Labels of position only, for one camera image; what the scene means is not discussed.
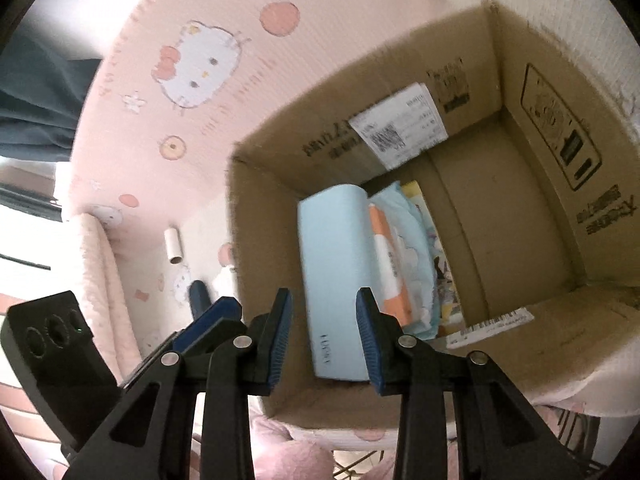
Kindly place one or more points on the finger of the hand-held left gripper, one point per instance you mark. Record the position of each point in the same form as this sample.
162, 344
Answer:
212, 320
150, 357

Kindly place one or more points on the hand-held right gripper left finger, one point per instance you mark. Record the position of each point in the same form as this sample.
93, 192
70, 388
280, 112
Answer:
280, 340

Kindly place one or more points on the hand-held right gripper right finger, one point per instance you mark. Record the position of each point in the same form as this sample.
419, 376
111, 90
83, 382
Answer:
372, 345

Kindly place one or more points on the light blue case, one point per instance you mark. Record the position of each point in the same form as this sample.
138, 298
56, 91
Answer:
335, 270

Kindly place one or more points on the orange white tissue pack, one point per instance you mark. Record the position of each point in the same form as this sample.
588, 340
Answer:
387, 260

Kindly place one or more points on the colourful cartoon box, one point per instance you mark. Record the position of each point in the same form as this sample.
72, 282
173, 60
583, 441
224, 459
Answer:
450, 300

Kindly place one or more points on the blue wet wipes pack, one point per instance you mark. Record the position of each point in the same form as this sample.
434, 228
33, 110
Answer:
412, 240

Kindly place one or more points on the brown cardboard box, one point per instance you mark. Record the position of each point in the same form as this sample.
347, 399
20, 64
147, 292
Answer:
525, 210

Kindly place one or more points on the dark blue glasses case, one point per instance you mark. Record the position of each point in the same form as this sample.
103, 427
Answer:
198, 297

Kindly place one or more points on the cardboard tube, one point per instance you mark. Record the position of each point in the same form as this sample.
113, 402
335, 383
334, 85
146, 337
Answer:
174, 245

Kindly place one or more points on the white pink printed pillow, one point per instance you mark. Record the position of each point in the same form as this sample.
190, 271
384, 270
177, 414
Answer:
100, 270

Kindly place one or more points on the pink fluffy cloth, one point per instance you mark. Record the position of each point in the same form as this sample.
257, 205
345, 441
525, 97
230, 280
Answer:
295, 455

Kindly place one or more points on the dark curtain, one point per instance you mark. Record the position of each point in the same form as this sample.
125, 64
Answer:
40, 105

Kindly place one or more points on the pink cat print blanket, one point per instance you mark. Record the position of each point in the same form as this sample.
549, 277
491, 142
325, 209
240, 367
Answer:
150, 10

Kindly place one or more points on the black window frame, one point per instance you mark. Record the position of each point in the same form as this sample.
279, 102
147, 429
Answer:
30, 197

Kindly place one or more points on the dark metal frame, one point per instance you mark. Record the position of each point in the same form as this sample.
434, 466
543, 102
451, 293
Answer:
595, 445

